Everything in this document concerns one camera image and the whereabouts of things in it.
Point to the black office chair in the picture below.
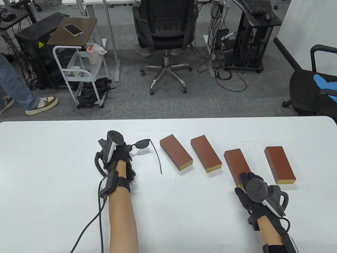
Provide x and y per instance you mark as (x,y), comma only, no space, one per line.
(165,29)
(305,89)

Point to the person's left hand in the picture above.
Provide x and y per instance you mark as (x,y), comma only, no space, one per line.
(122,155)

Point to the white partition panel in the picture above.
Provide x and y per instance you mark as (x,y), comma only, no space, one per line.
(310,26)

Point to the white utility cart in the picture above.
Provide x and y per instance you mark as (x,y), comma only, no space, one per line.
(84,62)

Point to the blue cloth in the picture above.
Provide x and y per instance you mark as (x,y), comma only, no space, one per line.
(325,83)

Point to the white grey hand controller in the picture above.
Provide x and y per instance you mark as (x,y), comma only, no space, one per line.
(112,142)
(256,191)

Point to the white smartphone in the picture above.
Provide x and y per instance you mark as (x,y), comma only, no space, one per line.
(73,29)

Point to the black bag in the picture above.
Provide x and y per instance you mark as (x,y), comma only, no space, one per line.
(89,95)

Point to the black computer mouse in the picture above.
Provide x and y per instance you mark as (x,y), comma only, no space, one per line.
(8,15)
(268,16)

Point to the black sunglasses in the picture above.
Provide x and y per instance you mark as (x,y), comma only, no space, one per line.
(142,143)

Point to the black computer tower yellow sticker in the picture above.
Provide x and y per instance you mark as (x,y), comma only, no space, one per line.
(34,60)

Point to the white plastic bag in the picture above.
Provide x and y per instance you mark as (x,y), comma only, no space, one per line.
(94,55)

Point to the brown side table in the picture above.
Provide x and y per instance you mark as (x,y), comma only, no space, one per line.
(65,39)

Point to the white paper cup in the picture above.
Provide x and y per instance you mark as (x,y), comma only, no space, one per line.
(76,71)

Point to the black forearm sensor pack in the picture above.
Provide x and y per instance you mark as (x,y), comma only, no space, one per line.
(289,243)
(108,184)

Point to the brown sliding storage box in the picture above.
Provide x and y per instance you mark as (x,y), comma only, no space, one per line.
(279,163)
(205,152)
(235,163)
(175,150)

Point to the person's right forearm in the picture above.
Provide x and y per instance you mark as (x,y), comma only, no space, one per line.
(268,233)

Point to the person's left forearm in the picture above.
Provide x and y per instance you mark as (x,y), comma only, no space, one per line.
(122,210)

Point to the person's right hand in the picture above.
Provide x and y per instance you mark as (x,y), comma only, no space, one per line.
(254,208)

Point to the black keyboard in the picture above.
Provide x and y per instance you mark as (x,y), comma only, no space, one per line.
(254,6)

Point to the black computer desk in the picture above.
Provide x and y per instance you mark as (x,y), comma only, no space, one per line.
(273,21)

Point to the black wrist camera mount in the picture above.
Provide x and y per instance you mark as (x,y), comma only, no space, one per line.
(253,223)

